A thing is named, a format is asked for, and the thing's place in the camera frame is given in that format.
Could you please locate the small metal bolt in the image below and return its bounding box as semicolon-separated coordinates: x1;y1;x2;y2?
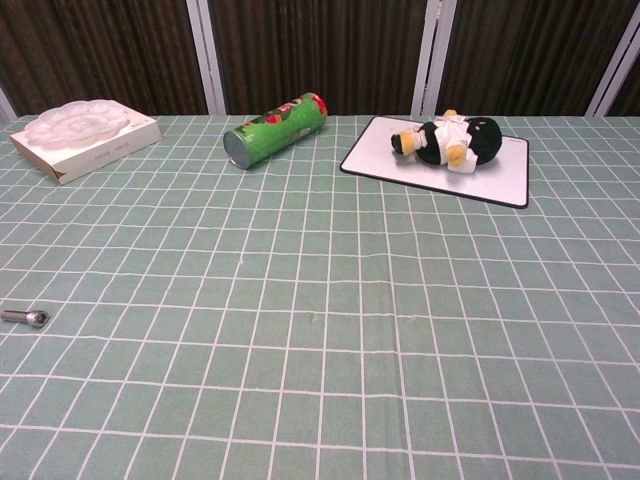
0;309;51;328

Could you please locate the green white-checked tablecloth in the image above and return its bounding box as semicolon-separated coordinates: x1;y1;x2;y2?
0;114;640;480

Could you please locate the green chips can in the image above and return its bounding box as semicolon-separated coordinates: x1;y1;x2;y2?
222;91;330;171

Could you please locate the white black-edged mouse pad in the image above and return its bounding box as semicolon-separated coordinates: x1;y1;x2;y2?
339;115;530;209

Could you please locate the black penguin plush toy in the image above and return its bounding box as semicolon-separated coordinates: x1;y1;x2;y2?
390;108;503;174

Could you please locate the white cardboard box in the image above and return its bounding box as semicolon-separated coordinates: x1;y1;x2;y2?
9;101;163;186

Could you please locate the translucent white flower-shaped plate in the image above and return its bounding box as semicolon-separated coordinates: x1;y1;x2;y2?
24;99;134;152

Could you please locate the white partition frame post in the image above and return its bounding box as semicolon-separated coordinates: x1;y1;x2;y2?
584;13;640;118
0;85;17;124
185;0;229;116
408;0;456;116

